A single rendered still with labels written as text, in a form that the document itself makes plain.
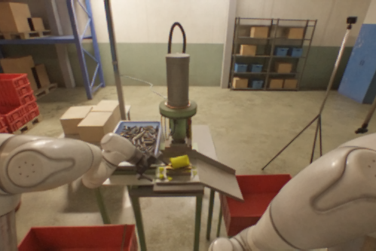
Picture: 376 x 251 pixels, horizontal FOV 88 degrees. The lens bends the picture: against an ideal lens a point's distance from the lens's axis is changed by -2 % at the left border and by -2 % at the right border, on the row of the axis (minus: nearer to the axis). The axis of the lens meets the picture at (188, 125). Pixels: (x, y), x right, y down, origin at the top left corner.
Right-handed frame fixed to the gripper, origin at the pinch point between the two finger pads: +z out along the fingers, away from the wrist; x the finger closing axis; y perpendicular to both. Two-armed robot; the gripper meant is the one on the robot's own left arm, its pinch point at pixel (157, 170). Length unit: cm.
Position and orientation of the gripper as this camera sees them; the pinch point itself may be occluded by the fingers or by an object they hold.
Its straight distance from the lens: 122.6
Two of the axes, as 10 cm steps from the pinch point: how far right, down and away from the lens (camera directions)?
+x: -6.9, 7.2, -0.1
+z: 5.6, 5.5, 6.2
